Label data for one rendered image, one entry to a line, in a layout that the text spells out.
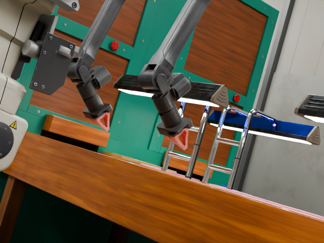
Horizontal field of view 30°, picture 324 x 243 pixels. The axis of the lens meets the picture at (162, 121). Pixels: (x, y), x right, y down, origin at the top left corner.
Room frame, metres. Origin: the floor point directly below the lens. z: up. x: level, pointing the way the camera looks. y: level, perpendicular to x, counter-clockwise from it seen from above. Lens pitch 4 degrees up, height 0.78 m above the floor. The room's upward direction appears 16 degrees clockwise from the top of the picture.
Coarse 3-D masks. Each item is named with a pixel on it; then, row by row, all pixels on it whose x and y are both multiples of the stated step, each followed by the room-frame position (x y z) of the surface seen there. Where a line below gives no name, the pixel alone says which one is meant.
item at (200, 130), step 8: (184, 104) 2.46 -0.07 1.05; (208, 112) 2.34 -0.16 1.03; (192, 128) 2.38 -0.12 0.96; (200, 128) 2.34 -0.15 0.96; (200, 136) 2.34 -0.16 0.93; (200, 144) 2.34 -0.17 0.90; (168, 152) 2.46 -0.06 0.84; (192, 152) 2.35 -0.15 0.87; (168, 160) 2.46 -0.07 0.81; (192, 160) 2.34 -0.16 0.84; (192, 168) 2.34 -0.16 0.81
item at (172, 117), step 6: (174, 108) 1.78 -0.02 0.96; (162, 114) 1.78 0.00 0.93; (168, 114) 1.78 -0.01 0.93; (174, 114) 1.78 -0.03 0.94; (162, 120) 1.80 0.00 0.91; (168, 120) 1.79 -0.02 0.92; (174, 120) 1.79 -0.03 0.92; (180, 120) 1.80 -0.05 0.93; (186, 120) 1.80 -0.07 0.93; (156, 126) 1.85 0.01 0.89; (162, 126) 1.83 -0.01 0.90; (168, 126) 1.80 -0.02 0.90; (174, 126) 1.80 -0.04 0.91; (180, 126) 1.79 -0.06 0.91; (180, 132) 1.78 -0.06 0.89
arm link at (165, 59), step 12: (192, 0) 1.80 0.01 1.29; (204, 0) 1.81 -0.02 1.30; (180, 12) 1.81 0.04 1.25; (192, 12) 1.78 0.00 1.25; (180, 24) 1.77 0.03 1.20; (192, 24) 1.79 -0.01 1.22; (168, 36) 1.77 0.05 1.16; (180, 36) 1.77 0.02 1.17; (168, 48) 1.74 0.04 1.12; (180, 48) 1.77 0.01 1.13; (156, 60) 1.74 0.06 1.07; (168, 60) 1.74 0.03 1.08; (144, 72) 1.75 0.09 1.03; (156, 72) 1.71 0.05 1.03; (168, 72) 1.74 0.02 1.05; (144, 84) 1.75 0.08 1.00; (156, 84) 1.72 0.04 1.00
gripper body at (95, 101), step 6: (96, 96) 2.12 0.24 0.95; (84, 102) 2.13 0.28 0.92; (90, 102) 2.12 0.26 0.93; (96, 102) 2.12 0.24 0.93; (102, 102) 2.15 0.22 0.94; (90, 108) 2.13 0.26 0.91; (96, 108) 2.13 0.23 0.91; (102, 108) 2.13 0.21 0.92; (108, 108) 2.13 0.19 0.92; (96, 114) 2.11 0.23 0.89; (102, 114) 2.12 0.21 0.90
